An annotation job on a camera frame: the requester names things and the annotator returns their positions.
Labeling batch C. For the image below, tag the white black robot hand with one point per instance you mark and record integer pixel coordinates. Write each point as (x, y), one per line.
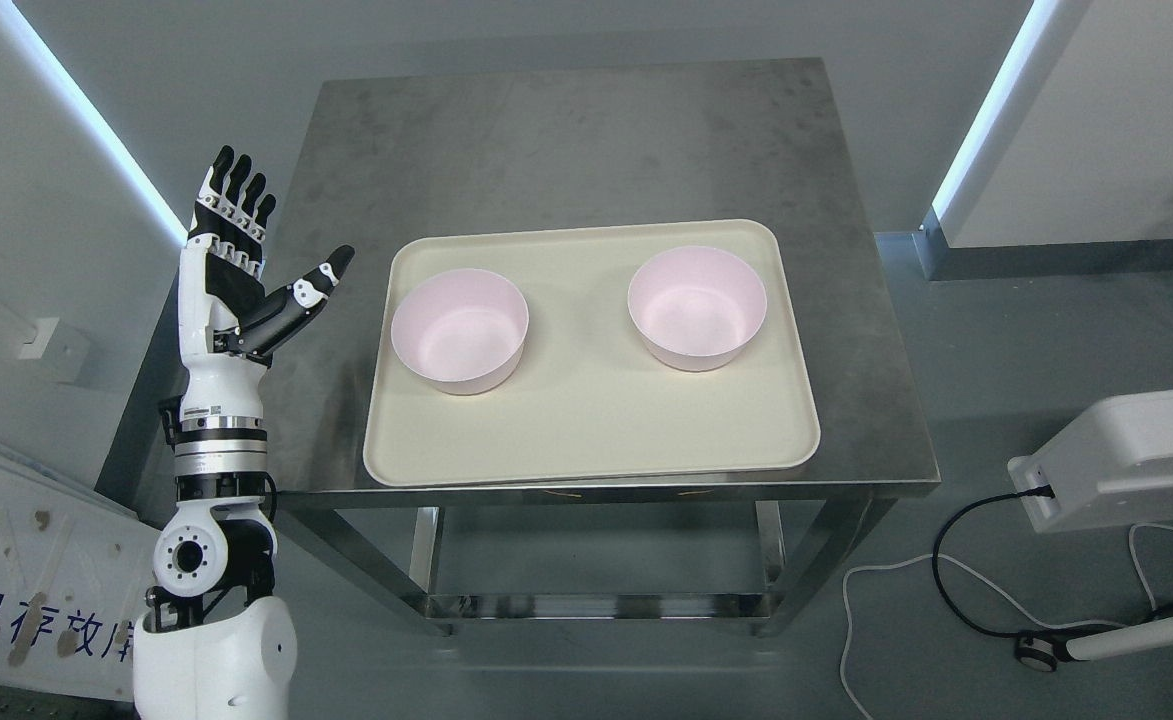
(229, 326)

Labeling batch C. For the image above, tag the pink bowl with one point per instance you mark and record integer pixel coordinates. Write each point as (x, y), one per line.
(696, 308)
(462, 331)

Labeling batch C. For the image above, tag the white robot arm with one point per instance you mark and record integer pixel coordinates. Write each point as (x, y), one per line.
(215, 642)

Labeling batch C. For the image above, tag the white panel with blue letters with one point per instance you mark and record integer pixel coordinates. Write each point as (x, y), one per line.
(73, 570)

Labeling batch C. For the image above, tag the cream plastic tray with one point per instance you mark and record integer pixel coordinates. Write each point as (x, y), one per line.
(587, 400)

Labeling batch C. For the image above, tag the stainless steel table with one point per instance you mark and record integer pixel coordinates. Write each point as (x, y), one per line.
(387, 162)

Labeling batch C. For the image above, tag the white leg with caster wheel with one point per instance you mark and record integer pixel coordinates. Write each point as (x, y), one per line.
(1044, 651)

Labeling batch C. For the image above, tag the white machine with red light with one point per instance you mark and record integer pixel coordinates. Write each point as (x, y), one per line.
(1110, 467)

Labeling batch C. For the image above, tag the white wall socket box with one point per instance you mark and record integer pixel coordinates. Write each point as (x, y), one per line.
(43, 337)

